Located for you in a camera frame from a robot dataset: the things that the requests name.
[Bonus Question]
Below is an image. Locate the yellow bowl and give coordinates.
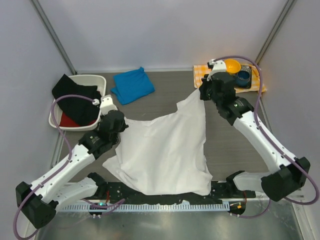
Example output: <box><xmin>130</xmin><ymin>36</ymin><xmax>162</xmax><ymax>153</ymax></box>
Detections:
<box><xmin>223</xmin><ymin>58</ymin><xmax>242</xmax><ymax>74</ymax></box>

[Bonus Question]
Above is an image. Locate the white t shirt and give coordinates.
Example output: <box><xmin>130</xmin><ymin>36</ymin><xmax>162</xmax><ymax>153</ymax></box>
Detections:
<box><xmin>102</xmin><ymin>90</ymin><xmax>213</xmax><ymax>196</ymax></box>

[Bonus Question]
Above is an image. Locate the white plastic bin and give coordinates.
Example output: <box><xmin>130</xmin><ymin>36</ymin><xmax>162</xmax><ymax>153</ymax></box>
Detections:
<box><xmin>48</xmin><ymin>74</ymin><xmax>107</xmax><ymax>132</ymax></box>

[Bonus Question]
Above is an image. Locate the blue mug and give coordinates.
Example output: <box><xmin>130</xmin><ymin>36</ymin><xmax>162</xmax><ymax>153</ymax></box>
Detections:
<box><xmin>234</xmin><ymin>70</ymin><xmax>251</xmax><ymax>88</ymax></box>

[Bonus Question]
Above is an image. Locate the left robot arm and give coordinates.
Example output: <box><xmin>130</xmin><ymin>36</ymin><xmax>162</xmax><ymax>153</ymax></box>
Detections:
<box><xmin>15</xmin><ymin>110</ymin><xmax>128</xmax><ymax>229</ymax></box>

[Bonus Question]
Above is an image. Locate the slotted cable duct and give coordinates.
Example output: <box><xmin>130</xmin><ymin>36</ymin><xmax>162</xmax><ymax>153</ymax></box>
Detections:
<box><xmin>61</xmin><ymin>201</ymin><xmax>230</xmax><ymax>214</ymax></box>

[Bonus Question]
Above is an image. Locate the black t shirt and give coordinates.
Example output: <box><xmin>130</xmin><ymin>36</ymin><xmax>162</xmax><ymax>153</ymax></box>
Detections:
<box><xmin>52</xmin><ymin>74</ymin><xmax>102</xmax><ymax>119</ymax></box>

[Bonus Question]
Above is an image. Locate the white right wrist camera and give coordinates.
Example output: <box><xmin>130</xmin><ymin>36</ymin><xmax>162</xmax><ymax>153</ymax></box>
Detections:
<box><xmin>206</xmin><ymin>59</ymin><xmax>227</xmax><ymax>81</ymax></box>

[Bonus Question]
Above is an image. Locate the yellow checkered cloth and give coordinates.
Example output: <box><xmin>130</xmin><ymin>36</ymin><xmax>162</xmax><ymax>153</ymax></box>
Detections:
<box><xmin>193</xmin><ymin>63</ymin><xmax>260</xmax><ymax>93</ymax></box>

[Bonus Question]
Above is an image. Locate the blue folded t shirt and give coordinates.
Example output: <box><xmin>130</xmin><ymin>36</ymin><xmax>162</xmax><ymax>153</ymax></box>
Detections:
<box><xmin>110</xmin><ymin>67</ymin><xmax>155</xmax><ymax>105</ymax></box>

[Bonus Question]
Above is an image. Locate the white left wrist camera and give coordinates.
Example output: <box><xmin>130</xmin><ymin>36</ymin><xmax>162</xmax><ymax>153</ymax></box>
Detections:
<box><xmin>92</xmin><ymin>94</ymin><xmax>118</xmax><ymax>116</ymax></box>

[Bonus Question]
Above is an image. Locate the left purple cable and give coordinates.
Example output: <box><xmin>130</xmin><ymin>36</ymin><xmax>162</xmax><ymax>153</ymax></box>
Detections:
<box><xmin>12</xmin><ymin>94</ymin><xmax>126</xmax><ymax>240</ymax></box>

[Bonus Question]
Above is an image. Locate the red t shirt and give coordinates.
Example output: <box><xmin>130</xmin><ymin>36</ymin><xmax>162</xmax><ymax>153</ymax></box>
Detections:
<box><xmin>59</xmin><ymin>112</ymin><xmax>98</xmax><ymax>128</ymax></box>

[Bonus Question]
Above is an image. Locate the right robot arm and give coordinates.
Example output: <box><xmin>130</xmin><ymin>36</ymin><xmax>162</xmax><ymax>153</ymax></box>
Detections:
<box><xmin>199</xmin><ymin>72</ymin><xmax>311</xmax><ymax>202</ymax></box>

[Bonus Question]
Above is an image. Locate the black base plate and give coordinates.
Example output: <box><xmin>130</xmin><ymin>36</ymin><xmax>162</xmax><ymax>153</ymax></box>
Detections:
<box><xmin>86</xmin><ymin>181</ymin><xmax>256</xmax><ymax>205</ymax></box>

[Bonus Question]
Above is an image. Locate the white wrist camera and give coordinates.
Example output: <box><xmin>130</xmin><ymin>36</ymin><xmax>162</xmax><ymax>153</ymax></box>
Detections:
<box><xmin>206</xmin><ymin>59</ymin><xmax>227</xmax><ymax>81</ymax></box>
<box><xmin>92</xmin><ymin>94</ymin><xmax>118</xmax><ymax>116</ymax></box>

